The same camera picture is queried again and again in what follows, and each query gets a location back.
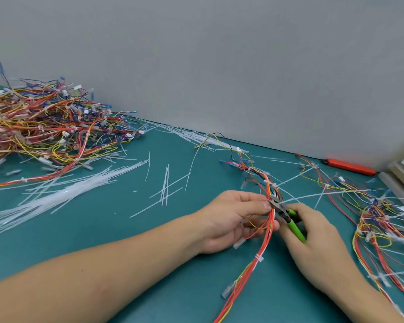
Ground person's left hand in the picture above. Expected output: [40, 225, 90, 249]
[195, 190, 280, 255]

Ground person's right hand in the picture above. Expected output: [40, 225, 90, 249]
[278, 202, 353, 294]

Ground green-handled wire cutters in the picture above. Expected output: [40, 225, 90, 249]
[268, 195, 307, 244]

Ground red and yellow wire harness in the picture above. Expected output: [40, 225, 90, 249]
[195, 133, 284, 323]

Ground person's right forearm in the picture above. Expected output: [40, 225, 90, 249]
[325, 266, 404, 323]

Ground person's left forearm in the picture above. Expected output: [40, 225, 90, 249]
[0, 212, 204, 323]

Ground cut white tie scraps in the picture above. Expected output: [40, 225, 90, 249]
[141, 119, 252, 155]

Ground orange-red hand tool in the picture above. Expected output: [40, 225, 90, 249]
[321, 158, 378, 176]

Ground loose white cable ties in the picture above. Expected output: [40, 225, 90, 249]
[130, 151, 193, 219]

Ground small heap of wire harnesses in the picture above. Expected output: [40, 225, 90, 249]
[294, 153, 404, 310]

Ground beige wooden frame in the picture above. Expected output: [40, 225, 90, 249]
[378, 144, 404, 214]

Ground bundle of white cable ties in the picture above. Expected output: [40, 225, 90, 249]
[0, 159, 151, 241]

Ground large pile of wire harnesses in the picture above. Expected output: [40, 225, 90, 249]
[0, 62, 149, 191]

